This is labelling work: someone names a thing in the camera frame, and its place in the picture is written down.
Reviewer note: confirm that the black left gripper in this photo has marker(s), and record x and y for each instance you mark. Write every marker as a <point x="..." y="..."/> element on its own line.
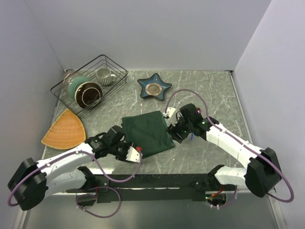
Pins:
<point x="123" y="158"/>

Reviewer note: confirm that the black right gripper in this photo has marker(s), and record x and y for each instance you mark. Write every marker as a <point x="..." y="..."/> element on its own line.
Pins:
<point x="173" y="129"/>

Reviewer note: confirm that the dark green cloth napkin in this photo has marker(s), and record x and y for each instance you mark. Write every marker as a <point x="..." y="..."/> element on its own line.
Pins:
<point x="148" y="131"/>

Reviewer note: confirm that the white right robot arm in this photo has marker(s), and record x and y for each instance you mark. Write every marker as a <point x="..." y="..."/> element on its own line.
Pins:
<point x="259" y="171"/>

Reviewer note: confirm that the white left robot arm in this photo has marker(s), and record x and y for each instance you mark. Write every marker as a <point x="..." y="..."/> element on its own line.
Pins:
<point x="33" y="181"/>

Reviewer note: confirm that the orange woven fan-shaped mat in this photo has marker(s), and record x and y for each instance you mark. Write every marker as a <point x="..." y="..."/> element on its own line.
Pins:
<point x="66" y="132"/>

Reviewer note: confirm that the blue star-shaped ceramic dish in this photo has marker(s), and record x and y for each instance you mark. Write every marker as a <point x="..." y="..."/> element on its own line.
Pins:
<point x="153" y="87"/>

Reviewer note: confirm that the dark brown ceramic bowl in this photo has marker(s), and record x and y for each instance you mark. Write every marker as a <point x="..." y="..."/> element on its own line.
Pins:
<point x="87" y="94"/>

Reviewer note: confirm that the striped grey ceramic mug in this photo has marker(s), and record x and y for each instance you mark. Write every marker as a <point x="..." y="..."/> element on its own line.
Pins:
<point x="105" y="77"/>

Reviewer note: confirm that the green ceramic bowl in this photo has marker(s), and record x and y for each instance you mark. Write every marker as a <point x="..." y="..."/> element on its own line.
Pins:
<point x="75" y="83"/>

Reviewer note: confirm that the clear glass jar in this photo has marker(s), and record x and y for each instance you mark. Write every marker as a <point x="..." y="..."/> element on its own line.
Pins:
<point x="67" y="78"/>

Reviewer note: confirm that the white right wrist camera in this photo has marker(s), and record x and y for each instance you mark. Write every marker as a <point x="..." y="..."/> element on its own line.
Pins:
<point x="170" y="113"/>

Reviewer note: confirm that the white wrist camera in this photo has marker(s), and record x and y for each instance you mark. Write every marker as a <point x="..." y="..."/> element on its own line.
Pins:
<point x="170" y="113"/>
<point x="134" y="154"/>

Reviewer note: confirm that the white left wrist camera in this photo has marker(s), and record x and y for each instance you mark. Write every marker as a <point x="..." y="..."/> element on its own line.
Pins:
<point x="134" y="154"/>

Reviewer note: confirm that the black wire dish rack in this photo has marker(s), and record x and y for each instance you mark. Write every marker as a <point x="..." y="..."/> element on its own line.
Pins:
<point x="89" y="70"/>

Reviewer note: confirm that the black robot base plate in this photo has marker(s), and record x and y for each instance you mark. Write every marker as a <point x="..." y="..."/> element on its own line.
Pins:
<point x="146" y="187"/>

